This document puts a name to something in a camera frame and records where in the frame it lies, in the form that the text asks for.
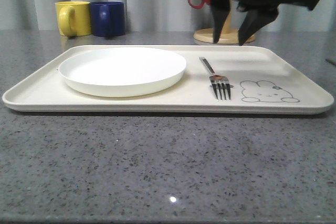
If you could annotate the silver fork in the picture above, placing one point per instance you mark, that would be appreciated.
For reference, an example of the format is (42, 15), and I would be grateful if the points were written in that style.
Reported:
(220, 84)

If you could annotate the silver spoon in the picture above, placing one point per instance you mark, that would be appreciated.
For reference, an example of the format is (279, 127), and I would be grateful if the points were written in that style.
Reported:
(331, 61)

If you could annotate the white round plate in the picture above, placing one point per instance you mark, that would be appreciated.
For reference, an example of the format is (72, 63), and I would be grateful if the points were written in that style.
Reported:
(123, 71)

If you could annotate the wooden mug tree stand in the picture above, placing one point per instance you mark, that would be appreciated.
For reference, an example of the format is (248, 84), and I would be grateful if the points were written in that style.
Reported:
(228, 35)

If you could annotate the beige rabbit serving tray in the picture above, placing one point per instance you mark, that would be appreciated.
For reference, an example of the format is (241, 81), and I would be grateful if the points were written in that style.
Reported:
(261, 83)

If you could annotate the grey curtain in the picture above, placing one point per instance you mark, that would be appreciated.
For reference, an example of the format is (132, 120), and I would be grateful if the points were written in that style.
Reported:
(163, 15)

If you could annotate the navy blue mug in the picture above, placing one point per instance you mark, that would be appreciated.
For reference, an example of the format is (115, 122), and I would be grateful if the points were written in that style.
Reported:
(107, 19)

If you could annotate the yellow mug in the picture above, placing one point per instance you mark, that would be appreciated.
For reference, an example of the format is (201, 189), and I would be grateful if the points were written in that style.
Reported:
(73, 18)

